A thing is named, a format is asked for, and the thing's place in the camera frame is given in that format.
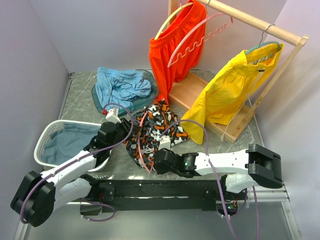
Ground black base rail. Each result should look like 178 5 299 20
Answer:
82 174 221 213

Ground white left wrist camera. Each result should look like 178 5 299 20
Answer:
102 107 121 124

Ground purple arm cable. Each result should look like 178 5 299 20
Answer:
159 119 261 240
19 102 135 224

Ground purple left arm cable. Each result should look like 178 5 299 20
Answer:
19 102 135 224

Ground white perforated laundry basket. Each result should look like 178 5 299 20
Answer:
34 120 101 168

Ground yellow shorts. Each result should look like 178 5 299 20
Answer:
181 43 285 145

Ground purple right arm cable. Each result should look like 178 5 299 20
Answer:
159 119 261 240

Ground teal green hanger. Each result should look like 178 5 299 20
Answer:
244 24 282 55

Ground light blue shorts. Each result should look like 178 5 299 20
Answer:
95 67 152 108

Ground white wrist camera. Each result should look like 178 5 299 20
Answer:
102 107 121 124
158 135 171 150

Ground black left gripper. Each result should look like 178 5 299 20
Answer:
107 117 143 150

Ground cream yellow hanger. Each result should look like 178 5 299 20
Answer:
154 2 193 40

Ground camouflage orange black shorts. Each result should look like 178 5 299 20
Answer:
124 100 189 173

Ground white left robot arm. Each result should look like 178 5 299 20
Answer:
10 118 141 227

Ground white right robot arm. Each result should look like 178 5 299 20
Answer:
153 144 283 200

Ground teal cloth in basket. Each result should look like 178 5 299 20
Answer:
40 122 100 166

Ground wooden clothes rack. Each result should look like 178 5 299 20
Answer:
169 0 309 144

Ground teal plastic tray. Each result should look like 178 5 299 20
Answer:
91 69 158 113

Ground pink wavy hanger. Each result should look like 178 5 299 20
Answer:
136 109 155 174
167 12 234 68

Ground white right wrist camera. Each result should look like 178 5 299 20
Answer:
158 135 171 150

